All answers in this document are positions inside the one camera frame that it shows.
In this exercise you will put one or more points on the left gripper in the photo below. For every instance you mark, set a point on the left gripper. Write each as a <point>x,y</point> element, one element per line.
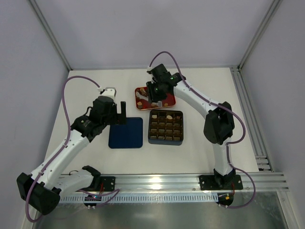
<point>120,117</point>

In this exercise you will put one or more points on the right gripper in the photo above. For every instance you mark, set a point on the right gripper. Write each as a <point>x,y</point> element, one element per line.
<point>154,96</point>

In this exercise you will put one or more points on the metal tongs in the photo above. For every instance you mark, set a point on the metal tongs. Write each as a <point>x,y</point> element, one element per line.
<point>142,97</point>

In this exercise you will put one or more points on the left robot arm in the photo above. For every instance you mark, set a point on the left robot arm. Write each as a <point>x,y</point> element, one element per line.
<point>42,189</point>

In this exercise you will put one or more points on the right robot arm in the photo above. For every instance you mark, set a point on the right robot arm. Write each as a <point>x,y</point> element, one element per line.
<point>218,124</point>

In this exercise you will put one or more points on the blue chocolate tin box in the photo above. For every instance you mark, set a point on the blue chocolate tin box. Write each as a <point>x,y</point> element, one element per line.
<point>163,131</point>

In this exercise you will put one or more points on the red tray lid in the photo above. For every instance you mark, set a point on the red tray lid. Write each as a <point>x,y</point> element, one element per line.
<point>146,105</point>

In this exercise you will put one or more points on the blue tin lid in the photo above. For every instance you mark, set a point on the blue tin lid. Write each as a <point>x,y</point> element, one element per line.
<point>129,135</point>

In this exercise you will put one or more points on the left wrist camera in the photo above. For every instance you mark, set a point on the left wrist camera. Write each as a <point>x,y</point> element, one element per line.
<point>108,92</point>

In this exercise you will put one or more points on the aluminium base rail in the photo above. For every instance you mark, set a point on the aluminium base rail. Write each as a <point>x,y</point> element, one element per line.
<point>264,181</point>

